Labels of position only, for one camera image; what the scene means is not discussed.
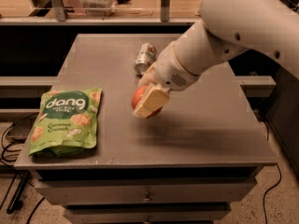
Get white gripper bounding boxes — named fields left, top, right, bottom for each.
left=132, top=42, right=199, bottom=119

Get red apple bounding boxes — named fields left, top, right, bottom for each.
left=131, top=86, right=163, bottom=119

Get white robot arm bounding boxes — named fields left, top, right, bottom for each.
left=134, top=0, right=299, bottom=118

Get green rice chip bag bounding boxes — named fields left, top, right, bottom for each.
left=29, top=88, right=102, bottom=157

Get silver soda can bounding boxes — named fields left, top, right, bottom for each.
left=134, top=42, right=157, bottom=76

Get grey cabinet with drawers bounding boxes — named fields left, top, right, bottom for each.
left=16, top=35, right=277, bottom=224

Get clear plastic container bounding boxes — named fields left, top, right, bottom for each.
left=80, top=0, right=116, bottom=17

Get metal drawer knob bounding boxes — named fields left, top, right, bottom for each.
left=143, top=191, right=152, bottom=203

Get black cable on right floor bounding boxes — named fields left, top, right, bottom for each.
left=262, top=119, right=283, bottom=224

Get black cables on left floor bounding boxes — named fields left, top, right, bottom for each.
left=0, top=112, right=46, bottom=224

